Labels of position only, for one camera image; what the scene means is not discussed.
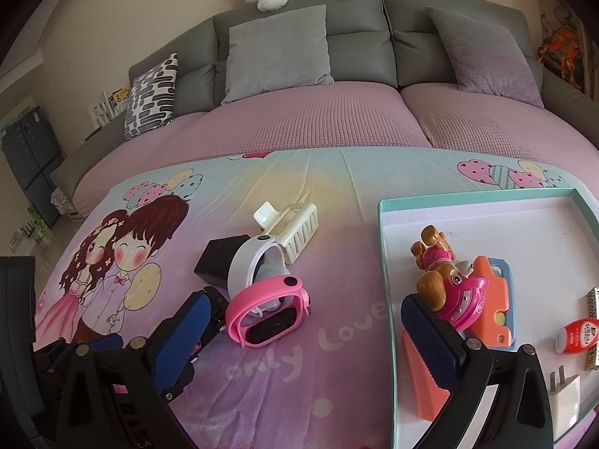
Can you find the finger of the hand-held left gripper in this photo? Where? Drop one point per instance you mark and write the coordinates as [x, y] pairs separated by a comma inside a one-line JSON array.
[[105, 342]]

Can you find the pink watch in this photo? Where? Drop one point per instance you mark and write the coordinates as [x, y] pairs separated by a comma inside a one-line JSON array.
[[266, 292]]

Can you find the black white patterned pillow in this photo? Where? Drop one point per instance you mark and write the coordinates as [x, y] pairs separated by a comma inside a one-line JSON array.
[[149, 98]]

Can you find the gold patterned lighter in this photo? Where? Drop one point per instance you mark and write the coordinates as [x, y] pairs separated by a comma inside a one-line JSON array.
[[593, 327]]

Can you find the white watch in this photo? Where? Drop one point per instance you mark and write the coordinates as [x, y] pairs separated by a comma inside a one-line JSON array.
[[243, 262]]

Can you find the yellow cover book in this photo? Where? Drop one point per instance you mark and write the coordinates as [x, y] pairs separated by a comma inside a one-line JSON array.
[[120, 96]]

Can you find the grey purple pillow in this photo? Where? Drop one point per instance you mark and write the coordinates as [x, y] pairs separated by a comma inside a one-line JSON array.
[[486, 56]]

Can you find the printed cartoon blanket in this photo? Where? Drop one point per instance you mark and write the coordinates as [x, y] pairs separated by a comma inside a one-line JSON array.
[[346, 187]]

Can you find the plain grey pillow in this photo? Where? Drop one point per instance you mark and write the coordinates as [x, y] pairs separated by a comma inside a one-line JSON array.
[[276, 51]]

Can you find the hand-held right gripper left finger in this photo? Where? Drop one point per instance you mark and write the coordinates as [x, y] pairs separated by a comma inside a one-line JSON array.
[[187, 336]]

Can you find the grey sofa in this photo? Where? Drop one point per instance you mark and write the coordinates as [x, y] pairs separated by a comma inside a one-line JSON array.
[[355, 14]]

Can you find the white charger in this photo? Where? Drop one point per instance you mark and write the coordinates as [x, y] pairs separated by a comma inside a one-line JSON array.
[[566, 402]]

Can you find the small orange blue toy knife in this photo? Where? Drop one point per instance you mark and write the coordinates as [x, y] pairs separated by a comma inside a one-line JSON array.
[[491, 299]]

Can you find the pink puppy toy figure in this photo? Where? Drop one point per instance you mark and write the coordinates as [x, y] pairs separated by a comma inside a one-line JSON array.
[[440, 285]]

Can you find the pink waffle seat cover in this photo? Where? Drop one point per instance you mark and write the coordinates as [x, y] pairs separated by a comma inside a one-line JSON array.
[[491, 121], [281, 121]]

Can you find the cream hair clip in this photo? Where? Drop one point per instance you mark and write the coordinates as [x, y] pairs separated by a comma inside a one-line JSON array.
[[295, 234]]

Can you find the red white bottle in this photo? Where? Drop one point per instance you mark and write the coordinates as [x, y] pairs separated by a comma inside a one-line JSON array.
[[580, 332]]

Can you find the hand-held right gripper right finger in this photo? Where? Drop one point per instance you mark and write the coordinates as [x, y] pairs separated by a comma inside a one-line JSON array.
[[430, 341]]

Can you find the black charger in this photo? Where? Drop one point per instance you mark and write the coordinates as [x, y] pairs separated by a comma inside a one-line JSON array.
[[215, 262]]

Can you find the large orange blue toy knife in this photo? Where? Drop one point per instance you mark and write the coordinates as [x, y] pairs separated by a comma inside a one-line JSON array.
[[419, 383]]

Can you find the dark grey refrigerator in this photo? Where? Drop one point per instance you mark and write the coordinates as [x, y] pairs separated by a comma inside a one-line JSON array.
[[28, 159]]

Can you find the orange bag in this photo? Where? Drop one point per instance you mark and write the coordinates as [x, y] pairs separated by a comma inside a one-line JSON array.
[[561, 51]]

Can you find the teal cardboard box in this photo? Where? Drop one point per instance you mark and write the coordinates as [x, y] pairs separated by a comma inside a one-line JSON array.
[[491, 224]]

